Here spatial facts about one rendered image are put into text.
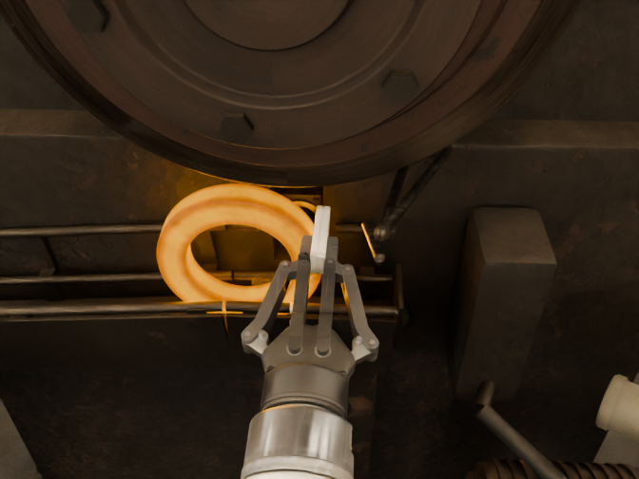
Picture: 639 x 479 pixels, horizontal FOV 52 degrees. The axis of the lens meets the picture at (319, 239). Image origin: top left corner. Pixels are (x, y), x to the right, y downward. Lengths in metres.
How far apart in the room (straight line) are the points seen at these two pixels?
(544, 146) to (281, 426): 0.41
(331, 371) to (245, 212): 0.20
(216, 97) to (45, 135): 0.33
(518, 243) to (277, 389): 0.30
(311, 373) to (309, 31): 0.27
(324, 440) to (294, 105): 0.26
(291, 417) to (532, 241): 0.33
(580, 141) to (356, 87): 0.35
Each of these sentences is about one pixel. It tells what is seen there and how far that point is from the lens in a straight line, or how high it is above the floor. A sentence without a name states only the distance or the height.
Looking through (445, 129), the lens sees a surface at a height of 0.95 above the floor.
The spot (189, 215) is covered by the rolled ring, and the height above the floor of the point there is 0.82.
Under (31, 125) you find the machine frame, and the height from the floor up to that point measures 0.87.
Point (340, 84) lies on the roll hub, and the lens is 0.47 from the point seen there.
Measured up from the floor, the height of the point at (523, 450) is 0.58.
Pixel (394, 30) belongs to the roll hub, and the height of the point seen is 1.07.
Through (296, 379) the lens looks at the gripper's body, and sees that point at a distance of 0.55.
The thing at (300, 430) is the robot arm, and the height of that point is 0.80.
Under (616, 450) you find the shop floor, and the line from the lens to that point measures 1.59.
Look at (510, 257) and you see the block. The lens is 0.69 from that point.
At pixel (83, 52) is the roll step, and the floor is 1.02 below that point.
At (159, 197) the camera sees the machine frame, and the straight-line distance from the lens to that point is 0.77.
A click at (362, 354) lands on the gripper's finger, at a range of 0.60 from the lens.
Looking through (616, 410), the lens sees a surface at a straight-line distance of 0.74.
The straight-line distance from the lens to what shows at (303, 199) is 0.79.
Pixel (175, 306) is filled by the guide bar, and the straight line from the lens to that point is 0.75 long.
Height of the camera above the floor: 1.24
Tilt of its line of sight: 40 degrees down
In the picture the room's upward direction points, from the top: straight up
